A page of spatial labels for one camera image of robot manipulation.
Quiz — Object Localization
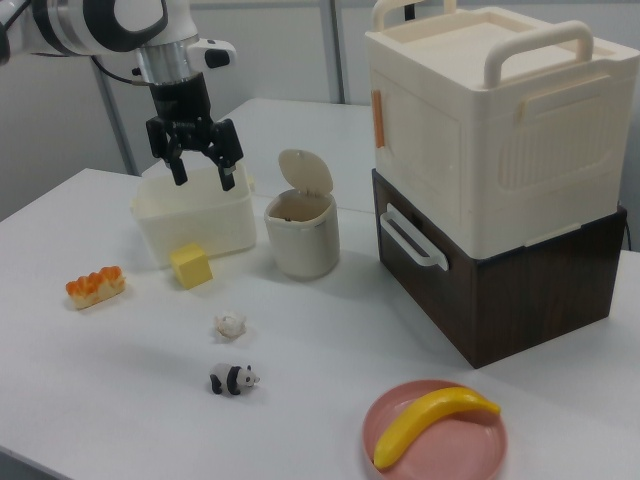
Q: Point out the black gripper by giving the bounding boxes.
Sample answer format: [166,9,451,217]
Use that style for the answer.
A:
[145,72,244,192]

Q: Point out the yellow toy banana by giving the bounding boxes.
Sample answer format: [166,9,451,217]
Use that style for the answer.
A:
[373,386,502,471]

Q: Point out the crumpled white paper ball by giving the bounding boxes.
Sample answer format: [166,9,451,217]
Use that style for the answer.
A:
[213,312,250,343]

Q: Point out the orange glazed toy bread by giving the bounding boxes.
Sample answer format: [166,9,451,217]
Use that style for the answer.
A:
[65,265,127,311]

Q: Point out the beige trash can with lid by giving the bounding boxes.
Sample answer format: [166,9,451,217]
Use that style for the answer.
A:
[263,148,341,280]

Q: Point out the pink plate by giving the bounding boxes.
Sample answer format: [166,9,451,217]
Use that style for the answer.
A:
[362,379,509,480]

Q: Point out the yellow cheese block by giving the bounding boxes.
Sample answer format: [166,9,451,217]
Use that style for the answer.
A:
[169,242,215,290]

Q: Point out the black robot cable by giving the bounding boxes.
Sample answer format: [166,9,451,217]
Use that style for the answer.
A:
[89,53,154,89]

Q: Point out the cream plastic storage box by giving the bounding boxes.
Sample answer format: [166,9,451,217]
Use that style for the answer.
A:
[364,0,636,260]

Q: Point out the small toy panda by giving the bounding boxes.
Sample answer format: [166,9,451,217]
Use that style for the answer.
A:
[208,362,262,397]

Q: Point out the dark wood drawer box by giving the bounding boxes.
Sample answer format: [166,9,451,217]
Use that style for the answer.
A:
[370,168,628,370]

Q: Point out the white plastic storage basket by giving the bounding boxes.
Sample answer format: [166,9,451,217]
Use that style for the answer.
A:
[131,163,259,267]

